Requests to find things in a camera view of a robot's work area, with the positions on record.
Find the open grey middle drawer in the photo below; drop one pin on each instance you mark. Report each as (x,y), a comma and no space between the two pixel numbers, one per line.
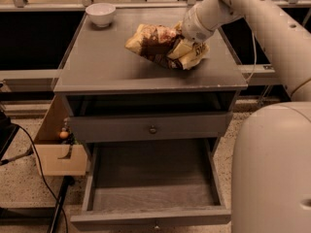
(157,184)

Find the grey wooden drawer cabinet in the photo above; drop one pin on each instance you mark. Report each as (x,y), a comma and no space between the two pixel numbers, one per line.
(102,78)

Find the brown chip bag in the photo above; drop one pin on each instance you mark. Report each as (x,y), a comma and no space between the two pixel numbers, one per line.
(153,42)

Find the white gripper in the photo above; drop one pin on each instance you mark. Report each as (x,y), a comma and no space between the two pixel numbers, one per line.
(195,30)

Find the closed grey top drawer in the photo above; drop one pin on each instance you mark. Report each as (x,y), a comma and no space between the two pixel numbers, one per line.
(99,129)

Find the small orange ball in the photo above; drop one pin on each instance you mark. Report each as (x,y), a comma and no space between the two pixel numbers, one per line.
(63,135)

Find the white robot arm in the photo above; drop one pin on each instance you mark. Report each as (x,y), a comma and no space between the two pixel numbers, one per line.
(271,163)

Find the black equipment at left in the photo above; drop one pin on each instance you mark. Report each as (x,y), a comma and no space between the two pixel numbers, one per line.
(8,131)

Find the black stand leg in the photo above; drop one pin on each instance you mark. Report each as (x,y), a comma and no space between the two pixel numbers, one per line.
(58,208)

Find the light wooden side box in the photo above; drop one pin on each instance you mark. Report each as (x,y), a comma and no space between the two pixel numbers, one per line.
(57,157)

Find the white ceramic bowl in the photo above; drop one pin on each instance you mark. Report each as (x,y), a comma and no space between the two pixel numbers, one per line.
(101,14)

